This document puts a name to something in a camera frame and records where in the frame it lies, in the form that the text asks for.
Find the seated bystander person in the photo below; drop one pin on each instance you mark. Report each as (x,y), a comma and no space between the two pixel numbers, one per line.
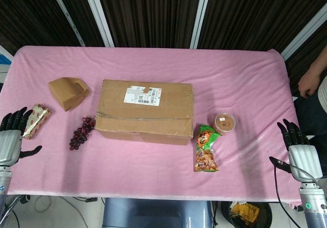
(310,115)

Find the yellow bag in bin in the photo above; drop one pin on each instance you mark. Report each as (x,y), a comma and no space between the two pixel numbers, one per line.
(245,211)

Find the thin grey metal rail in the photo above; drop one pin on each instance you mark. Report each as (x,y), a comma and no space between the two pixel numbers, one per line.
(66,14)

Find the gold packet with red print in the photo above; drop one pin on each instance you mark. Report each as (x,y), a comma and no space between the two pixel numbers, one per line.
(37,122)

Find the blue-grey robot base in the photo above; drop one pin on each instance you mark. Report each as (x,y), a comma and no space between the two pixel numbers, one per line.
(153,212)

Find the green orange snack bag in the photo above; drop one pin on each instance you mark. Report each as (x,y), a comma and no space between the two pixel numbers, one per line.
(205,148)

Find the white aluminium frame post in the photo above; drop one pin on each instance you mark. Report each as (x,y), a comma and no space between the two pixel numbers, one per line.
(201,13)
(306,31)
(98,13)

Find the chrome chair leg with wheel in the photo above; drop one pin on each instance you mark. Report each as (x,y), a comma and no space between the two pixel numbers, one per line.
(15,203)

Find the dark red grape bunch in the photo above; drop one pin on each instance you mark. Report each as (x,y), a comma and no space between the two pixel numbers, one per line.
(80,133)

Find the small brown paper box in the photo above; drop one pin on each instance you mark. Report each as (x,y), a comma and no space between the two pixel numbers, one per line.
(65,93)

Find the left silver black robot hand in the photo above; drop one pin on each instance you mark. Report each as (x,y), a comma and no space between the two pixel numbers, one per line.
(9,146)

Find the pink tablecloth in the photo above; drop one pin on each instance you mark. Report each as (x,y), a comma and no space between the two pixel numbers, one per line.
(153,171)

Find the black power adapter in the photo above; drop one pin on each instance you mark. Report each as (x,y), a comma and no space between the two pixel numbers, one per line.
(91,200)

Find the large brown cardboard box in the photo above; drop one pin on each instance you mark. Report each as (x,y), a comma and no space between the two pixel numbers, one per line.
(143,115)

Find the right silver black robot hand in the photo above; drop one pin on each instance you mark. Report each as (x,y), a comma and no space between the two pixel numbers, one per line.
(305,161)

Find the black waste bin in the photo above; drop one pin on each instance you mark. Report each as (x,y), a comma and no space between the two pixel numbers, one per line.
(265,212)

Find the round clear tub brown contents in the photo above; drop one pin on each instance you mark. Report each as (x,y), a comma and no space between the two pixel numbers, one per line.
(224,123)

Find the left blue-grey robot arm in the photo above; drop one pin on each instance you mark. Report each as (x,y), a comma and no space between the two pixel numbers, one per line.
(3,180)

